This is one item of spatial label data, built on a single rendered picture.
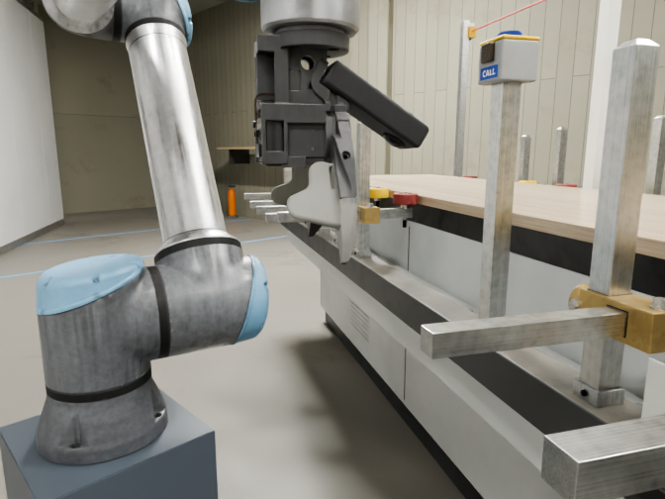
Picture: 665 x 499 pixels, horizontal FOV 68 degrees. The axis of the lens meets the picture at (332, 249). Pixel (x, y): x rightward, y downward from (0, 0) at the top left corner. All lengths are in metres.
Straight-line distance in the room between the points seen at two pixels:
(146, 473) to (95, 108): 9.26
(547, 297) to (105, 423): 0.88
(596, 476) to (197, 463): 0.64
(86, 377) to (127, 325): 0.09
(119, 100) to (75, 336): 9.36
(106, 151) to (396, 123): 9.50
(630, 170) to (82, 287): 0.73
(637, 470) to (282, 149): 0.35
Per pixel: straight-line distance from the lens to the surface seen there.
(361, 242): 1.61
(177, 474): 0.86
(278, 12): 0.47
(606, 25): 2.20
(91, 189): 9.84
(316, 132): 0.46
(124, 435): 0.83
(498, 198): 0.91
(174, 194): 0.89
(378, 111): 0.48
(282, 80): 0.47
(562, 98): 4.94
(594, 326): 0.67
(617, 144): 0.72
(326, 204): 0.43
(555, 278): 1.14
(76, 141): 9.77
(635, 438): 0.38
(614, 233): 0.72
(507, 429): 1.00
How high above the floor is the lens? 1.03
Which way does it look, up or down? 11 degrees down
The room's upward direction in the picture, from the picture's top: straight up
